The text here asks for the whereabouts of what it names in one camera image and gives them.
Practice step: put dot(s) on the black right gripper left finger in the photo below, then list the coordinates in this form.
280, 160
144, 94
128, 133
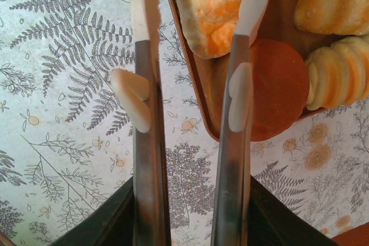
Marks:
109, 223

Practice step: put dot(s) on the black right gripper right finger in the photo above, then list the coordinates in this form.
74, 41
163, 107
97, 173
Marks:
274, 223

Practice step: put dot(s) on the white-tipped metal tongs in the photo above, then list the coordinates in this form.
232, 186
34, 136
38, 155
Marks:
147, 113

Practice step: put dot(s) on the orange-red fake bun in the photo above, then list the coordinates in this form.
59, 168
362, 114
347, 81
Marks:
276, 90

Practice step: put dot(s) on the ridged spiral fake bread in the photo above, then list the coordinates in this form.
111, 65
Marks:
337, 73

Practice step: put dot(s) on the brown rectangular tray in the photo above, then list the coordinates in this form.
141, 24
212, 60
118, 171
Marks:
201, 70

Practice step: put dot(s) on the large round fake bread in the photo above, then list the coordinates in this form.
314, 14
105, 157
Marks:
201, 12

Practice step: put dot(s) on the striped golden fake croissant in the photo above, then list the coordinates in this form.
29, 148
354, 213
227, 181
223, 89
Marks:
331, 4

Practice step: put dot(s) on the floral patterned tablecloth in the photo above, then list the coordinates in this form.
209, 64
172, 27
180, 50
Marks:
57, 84

